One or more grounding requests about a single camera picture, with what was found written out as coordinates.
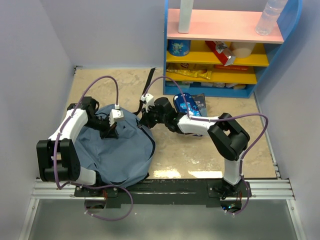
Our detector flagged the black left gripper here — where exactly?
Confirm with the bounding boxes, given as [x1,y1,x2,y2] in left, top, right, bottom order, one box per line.
[84,114,119,140]

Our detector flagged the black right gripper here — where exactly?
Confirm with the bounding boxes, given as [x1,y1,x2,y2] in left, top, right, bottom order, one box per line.
[140,103,168,129]

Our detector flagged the blue fabric backpack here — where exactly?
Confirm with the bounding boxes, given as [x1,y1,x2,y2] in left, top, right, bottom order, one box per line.
[73,66,158,189]

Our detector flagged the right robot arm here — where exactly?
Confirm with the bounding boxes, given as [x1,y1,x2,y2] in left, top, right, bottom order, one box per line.
[139,93,250,197]

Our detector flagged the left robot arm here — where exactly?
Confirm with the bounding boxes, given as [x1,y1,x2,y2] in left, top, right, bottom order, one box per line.
[36,96,124,196]

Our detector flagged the yellow chips bag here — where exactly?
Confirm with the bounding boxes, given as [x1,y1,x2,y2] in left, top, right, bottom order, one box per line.
[166,62,213,80]

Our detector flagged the blue dinosaur pencil case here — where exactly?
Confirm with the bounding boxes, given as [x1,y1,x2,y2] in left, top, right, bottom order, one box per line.
[173,93,202,117]

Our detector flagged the dark blue book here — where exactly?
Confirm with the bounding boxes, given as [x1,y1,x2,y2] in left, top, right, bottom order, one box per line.
[178,93,209,138]

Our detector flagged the blue snack can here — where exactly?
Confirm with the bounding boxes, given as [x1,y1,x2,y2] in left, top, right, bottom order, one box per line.
[167,39,191,57]

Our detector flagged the red flat box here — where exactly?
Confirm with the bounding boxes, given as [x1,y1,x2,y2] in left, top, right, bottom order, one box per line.
[214,64,249,71]

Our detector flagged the blue wooden shelf unit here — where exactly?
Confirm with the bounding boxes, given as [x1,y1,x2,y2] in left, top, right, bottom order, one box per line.
[163,0,303,98]

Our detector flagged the red silver snack box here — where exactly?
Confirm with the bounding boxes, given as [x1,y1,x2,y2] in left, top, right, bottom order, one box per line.
[205,40,236,66]

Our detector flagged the white round container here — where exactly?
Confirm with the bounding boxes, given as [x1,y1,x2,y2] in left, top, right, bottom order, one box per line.
[229,42,256,58]

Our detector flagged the white tall bottle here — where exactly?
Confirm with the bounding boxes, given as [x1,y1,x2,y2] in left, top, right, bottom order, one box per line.
[178,0,194,34]

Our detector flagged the clear plastic water bottle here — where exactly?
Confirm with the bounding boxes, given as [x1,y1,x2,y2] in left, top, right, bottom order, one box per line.
[255,0,288,36]

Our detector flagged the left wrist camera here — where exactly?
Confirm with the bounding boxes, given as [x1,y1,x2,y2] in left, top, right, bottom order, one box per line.
[108,109,124,126]

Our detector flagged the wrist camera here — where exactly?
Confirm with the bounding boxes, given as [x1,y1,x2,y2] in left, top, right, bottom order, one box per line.
[140,93,155,113]
[108,109,124,126]

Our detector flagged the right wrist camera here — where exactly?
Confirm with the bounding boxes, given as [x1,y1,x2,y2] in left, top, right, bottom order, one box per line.
[140,93,155,113]

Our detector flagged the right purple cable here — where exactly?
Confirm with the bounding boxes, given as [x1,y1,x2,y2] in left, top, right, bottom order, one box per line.
[143,76,270,216]

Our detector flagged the purple cable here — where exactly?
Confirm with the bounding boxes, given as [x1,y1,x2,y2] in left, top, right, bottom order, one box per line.
[143,76,270,216]
[54,75,134,221]

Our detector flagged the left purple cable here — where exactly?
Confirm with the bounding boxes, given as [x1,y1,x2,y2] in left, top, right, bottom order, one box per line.
[54,75,134,221]

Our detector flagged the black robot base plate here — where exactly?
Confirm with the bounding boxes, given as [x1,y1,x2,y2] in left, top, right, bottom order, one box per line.
[74,178,252,211]

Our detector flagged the aluminium rail frame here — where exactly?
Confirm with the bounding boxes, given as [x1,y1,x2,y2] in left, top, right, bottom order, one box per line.
[18,147,307,240]

